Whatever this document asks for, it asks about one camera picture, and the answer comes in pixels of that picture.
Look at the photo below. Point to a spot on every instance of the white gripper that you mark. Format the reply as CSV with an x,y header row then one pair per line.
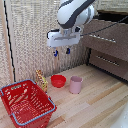
x,y
63,38

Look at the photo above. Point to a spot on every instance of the granola bar box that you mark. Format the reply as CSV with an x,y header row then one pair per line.
x,y
42,81

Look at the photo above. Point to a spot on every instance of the brown textured drawer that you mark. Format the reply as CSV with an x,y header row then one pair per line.
x,y
110,68

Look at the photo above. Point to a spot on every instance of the pink cup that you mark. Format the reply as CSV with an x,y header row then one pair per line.
x,y
76,85

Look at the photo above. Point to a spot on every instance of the white black Franka robot arm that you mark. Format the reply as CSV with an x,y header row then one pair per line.
x,y
71,13

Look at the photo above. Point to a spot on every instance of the orange-red bowl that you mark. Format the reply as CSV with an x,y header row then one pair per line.
x,y
58,81

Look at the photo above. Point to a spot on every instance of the wooden cabinet door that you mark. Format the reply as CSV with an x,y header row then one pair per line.
x,y
103,30

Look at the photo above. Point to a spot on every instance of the red basket blue rim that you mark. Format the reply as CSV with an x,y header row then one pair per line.
x,y
26,106

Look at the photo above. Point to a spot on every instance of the black vertical wall strip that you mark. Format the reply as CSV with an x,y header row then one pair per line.
x,y
9,40

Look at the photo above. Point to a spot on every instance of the dark brown drawer cabinet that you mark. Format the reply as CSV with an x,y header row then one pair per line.
x,y
113,15

